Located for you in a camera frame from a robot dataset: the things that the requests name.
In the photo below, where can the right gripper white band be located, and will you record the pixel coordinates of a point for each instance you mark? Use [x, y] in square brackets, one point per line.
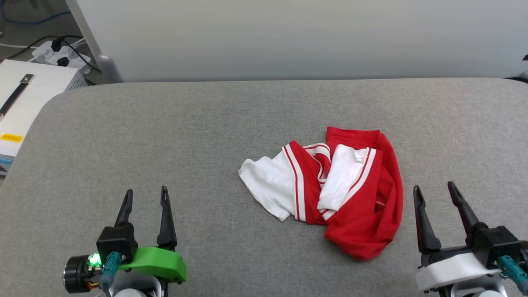
[449, 268]

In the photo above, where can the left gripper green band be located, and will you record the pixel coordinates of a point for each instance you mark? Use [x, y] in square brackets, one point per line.
[156, 262]

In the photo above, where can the red white basketball jersey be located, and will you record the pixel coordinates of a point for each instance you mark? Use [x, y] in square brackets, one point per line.
[359, 222]

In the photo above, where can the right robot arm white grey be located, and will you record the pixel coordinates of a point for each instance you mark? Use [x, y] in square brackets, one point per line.
[486, 291]

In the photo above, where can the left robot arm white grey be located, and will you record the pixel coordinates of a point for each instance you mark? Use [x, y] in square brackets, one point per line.
[136, 285]

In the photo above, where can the grey partition foot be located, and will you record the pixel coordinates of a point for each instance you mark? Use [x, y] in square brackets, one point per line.
[109, 70]

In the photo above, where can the yellow warning label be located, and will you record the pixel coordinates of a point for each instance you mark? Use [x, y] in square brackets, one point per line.
[11, 137]

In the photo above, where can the white metal equipment box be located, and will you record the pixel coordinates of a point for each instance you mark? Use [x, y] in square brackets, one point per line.
[41, 95]

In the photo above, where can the white power strip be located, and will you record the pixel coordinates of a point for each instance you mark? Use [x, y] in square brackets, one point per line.
[45, 55]

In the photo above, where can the white partition panel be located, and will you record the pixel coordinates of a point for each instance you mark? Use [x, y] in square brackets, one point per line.
[288, 37]

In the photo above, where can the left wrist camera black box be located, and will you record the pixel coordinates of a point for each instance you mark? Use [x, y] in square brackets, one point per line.
[117, 243]

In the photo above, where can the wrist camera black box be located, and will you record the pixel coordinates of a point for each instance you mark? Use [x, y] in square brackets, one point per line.
[117, 243]
[497, 243]

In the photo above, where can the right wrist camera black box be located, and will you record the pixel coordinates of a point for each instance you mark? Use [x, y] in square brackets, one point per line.
[497, 243]

